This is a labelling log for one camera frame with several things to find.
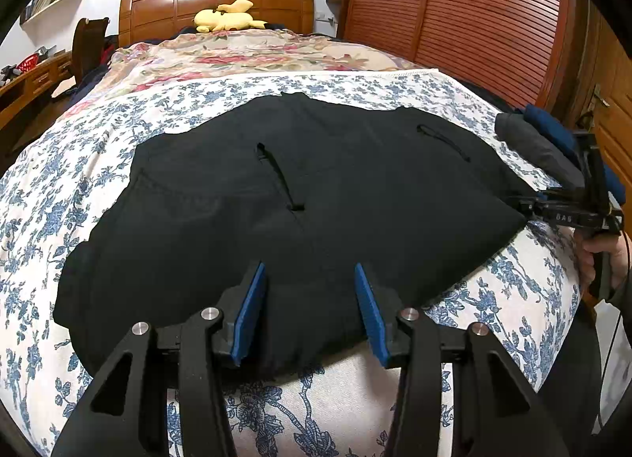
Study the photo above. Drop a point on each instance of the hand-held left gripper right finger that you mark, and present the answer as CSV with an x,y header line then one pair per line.
x,y
373,318

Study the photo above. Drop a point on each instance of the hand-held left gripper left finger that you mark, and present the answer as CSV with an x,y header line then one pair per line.
x,y
249,311

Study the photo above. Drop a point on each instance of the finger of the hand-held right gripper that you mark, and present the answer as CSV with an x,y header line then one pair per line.
x,y
528,201

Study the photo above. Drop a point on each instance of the black garment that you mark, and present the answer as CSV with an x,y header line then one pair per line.
x,y
296,165

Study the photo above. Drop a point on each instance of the person's right forearm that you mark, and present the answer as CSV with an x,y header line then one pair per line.
x,y
624,295

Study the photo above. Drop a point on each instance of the wooden chair with dark clothes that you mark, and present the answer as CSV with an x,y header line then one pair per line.
x,y
89,37

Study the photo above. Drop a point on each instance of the person's right hand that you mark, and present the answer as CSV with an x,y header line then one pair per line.
x,y
584,259

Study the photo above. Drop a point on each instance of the grey cloth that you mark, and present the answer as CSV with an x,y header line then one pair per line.
x,y
533,141

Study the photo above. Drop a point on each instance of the wooden door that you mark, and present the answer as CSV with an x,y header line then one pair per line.
x,y
617,141

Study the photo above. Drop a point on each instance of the navy blue cloth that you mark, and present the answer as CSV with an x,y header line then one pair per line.
x,y
548,123

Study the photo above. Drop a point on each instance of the person's legs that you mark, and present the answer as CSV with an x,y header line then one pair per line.
x,y
582,363

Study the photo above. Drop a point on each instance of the louvered wooden wardrobe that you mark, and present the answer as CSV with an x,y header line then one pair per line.
x,y
469,7

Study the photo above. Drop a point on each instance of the bed with floral sheet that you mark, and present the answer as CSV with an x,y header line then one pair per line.
x,y
74,165

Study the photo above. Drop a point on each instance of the pink floral quilt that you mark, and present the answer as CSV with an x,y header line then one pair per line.
x,y
237,57

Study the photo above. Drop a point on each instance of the yellow plush toy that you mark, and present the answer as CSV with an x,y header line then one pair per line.
x,y
222,20

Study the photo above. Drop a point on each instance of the wooden desk cabinet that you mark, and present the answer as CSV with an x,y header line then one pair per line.
x,y
34,84

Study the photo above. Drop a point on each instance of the wooden headboard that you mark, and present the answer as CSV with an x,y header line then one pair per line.
x,y
158,3

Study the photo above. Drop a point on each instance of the red basket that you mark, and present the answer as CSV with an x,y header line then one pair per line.
x,y
28,63

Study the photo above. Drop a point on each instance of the white wall socket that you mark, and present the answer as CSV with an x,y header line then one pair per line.
x,y
322,17

